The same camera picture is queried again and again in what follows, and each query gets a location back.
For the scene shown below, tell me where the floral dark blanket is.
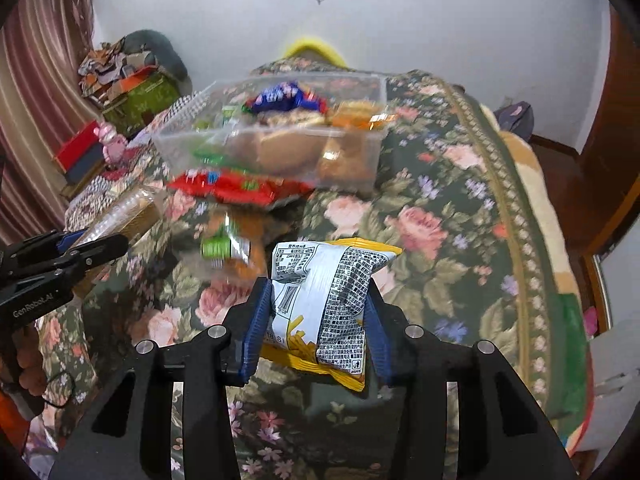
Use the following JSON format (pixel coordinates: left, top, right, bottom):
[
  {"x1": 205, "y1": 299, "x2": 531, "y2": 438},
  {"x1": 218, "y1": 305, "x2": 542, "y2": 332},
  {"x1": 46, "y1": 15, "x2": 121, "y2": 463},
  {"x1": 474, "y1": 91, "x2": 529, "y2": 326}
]
[{"x1": 30, "y1": 57, "x2": 591, "y2": 480}]

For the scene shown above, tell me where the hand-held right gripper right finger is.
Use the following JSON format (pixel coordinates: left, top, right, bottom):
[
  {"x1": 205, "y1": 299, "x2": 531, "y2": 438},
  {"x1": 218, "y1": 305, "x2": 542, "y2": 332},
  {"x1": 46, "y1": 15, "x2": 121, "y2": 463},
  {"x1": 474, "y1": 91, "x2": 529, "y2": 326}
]
[{"x1": 362, "y1": 285, "x2": 571, "y2": 480}]

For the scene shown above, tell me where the red box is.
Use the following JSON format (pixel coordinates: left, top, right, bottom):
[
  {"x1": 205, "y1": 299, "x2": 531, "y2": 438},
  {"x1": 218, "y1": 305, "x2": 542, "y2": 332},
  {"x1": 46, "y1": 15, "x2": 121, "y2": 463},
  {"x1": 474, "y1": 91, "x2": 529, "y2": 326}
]
[{"x1": 54, "y1": 121, "x2": 103, "y2": 173}]

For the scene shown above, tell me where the yellow white snack packet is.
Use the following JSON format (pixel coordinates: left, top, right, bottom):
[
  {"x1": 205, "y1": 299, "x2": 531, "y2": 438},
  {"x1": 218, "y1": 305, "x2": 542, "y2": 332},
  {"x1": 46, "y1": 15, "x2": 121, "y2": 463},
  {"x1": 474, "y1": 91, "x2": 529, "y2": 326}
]
[{"x1": 261, "y1": 237, "x2": 403, "y2": 393}]

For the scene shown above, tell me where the brown bread packet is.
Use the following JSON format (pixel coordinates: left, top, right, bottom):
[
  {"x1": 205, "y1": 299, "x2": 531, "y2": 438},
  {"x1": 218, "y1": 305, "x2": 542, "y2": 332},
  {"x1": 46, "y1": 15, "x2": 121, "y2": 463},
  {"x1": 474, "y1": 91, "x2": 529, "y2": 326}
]
[{"x1": 235, "y1": 129, "x2": 323, "y2": 178}]

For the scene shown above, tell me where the clear orange crisps packet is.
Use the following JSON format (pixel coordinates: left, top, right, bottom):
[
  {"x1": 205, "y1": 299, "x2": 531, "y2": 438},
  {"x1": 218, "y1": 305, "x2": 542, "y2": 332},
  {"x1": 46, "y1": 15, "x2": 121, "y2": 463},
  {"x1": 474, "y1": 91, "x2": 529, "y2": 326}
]
[{"x1": 317, "y1": 132, "x2": 381, "y2": 183}]

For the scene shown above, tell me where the person's left hand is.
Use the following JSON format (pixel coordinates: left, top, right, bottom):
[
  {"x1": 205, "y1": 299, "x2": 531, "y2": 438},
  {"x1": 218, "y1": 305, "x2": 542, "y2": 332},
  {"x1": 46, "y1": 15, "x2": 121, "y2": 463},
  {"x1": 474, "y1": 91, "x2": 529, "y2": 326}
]
[{"x1": 10, "y1": 325, "x2": 53, "y2": 401}]

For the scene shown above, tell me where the striped brown curtain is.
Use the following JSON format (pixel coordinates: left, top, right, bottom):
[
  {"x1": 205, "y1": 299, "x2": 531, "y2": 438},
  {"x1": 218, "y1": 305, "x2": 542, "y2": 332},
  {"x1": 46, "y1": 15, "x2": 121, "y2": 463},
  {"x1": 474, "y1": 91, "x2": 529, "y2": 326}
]
[{"x1": 0, "y1": 0, "x2": 108, "y2": 246}]

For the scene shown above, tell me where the pink rabbit toy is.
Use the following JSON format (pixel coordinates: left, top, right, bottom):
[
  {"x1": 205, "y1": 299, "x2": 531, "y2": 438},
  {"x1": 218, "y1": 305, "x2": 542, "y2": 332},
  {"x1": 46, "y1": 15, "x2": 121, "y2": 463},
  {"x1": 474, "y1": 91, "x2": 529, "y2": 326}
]
[{"x1": 95, "y1": 122, "x2": 128, "y2": 163}]

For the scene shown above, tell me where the dark backpack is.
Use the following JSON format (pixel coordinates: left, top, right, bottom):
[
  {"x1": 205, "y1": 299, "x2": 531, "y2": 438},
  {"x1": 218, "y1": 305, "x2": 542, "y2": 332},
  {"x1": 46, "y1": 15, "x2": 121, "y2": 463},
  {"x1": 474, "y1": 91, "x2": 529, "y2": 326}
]
[{"x1": 492, "y1": 101, "x2": 535, "y2": 143}]

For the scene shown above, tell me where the patchwork checkered blanket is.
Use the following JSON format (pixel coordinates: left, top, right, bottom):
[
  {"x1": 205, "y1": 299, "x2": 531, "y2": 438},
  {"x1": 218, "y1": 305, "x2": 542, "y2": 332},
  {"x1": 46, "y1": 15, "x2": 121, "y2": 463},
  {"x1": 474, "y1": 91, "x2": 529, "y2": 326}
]
[{"x1": 62, "y1": 95, "x2": 201, "y2": 233}]

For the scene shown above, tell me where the orange box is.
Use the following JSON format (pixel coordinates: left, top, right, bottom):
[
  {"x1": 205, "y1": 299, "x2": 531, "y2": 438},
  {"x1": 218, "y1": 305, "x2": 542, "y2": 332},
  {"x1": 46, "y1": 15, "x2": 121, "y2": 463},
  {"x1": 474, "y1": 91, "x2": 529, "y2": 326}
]
[{"x1": 120, "y1": 65, "x2": 158, "y2": 96}]

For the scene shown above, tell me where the dark grey box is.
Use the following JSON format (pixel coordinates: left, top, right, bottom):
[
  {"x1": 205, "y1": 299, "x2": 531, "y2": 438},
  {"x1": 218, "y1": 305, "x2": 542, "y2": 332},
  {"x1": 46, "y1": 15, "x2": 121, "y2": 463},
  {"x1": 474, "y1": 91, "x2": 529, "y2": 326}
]
[{"x1": 65, "y1": 147, "x2": 108, "y2": 186}]

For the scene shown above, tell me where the white cardboard sheet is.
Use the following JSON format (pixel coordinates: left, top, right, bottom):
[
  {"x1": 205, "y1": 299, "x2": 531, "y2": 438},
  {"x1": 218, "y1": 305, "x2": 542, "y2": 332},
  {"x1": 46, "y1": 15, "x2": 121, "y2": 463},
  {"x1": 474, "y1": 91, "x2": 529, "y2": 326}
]
[{"x1": 580, "y1": 320, "x2": 640, "y2": 456}]

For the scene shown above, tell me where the yellow foam tube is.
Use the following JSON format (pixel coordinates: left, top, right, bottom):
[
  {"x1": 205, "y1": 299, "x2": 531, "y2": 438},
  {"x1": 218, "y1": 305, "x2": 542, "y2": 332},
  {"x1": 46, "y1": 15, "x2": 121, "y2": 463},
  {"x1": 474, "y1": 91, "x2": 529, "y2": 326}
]
[{"x1": 282, "y1": 35, "x2": 351, "y2": 67}]

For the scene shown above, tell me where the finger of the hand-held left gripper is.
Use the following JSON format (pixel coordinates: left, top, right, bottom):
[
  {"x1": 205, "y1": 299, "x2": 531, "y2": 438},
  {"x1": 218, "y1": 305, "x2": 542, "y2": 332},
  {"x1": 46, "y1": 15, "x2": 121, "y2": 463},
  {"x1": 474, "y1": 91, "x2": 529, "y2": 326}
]
[
  {"x1": 30, "y1": 233, "x2": 130, "y2": 286},
  {"x1": 0, "y1": 229, "x2": 90, "y2": 267}
]

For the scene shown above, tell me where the blue red snack packet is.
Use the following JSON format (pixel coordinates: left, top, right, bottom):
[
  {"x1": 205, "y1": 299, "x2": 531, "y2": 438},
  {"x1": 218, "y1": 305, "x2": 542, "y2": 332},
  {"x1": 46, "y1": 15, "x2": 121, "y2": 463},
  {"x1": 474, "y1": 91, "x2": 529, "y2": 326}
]
[{"x1": 243, "y1": 81, "x2": 328, "y2": 115}]

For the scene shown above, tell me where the clear plastic box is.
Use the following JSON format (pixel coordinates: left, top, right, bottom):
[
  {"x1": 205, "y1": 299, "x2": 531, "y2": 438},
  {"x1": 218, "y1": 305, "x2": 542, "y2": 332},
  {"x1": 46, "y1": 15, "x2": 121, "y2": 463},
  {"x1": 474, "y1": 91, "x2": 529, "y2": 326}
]
[{"x1": 151, "y1": 72, "x2": 388, "y2": 193}]

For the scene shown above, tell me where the green cardboard box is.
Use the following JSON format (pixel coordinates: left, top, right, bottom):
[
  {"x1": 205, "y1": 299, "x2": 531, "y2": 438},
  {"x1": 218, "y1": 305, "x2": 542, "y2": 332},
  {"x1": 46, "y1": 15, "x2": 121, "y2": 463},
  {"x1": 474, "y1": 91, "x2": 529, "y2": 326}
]
[{"x1": 102, "y1": 72, "x2": 181, "y2": 136}]

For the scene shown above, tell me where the wooden wardrobe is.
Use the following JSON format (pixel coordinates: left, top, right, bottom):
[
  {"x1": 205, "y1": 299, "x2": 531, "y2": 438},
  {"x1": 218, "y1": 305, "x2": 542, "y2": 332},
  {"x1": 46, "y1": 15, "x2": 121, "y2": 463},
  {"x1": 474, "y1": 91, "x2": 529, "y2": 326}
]
[{"x1": 580, "y1": 5, "x2": 640, "y2": 271}]

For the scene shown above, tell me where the pile of patterned cloth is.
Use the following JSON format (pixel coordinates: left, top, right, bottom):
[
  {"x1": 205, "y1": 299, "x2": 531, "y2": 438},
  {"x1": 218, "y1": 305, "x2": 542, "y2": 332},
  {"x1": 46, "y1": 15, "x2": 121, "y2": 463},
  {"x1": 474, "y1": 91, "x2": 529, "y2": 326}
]
[{"x1": 77, "y1": 42, "x2": 131, "y2": 106}]

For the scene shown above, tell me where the beige cake packet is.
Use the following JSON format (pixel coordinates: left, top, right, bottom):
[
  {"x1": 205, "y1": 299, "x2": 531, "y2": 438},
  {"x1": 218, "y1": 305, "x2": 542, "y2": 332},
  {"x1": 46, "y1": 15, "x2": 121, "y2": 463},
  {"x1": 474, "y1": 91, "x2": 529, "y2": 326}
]
[{"x1": 260, "y1": 109, "x2": 332, "y2": 131}]

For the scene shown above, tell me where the grey pillow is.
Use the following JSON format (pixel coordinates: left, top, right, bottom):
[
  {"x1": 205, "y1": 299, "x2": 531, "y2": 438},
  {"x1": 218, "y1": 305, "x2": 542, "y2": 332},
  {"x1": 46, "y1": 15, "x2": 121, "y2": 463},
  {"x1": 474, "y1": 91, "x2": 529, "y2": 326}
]
[{"x1": 122, "y1": 30, "x2": 190, "y2": 93}]

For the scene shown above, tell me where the orange snack packet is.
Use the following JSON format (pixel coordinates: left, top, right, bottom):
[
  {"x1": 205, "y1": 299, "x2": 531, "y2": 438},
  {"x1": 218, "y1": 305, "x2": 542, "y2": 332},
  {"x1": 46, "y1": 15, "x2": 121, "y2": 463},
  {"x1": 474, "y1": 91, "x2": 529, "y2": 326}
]
[{"x1": 330, "y1": 101, "x2": 398, "y2": 131}]

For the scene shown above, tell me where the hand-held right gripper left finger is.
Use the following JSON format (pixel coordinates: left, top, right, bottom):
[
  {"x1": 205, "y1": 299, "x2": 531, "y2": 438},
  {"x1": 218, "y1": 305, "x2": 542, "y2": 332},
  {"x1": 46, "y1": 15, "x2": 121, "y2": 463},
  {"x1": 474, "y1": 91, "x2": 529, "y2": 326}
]
[{"x1": 50, "y1": 275, "x2": 276, "y2": 480}]

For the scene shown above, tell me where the clear gold cracker sleeve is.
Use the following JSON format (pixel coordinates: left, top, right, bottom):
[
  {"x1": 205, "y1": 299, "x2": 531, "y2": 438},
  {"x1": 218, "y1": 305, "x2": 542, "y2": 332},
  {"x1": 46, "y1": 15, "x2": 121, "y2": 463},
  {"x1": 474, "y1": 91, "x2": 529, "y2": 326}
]
[{"x1": 70, "y1": 185, "x2": 166, "y2": 251}]

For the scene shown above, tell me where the clear green-edged snack packet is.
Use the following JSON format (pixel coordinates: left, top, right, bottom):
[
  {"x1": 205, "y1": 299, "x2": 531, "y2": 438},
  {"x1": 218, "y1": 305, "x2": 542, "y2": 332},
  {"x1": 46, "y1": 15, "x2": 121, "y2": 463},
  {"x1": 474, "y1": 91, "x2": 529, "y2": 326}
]
[{"x1": 200, "y1": 212, "x2": 266, "y2": 281}]

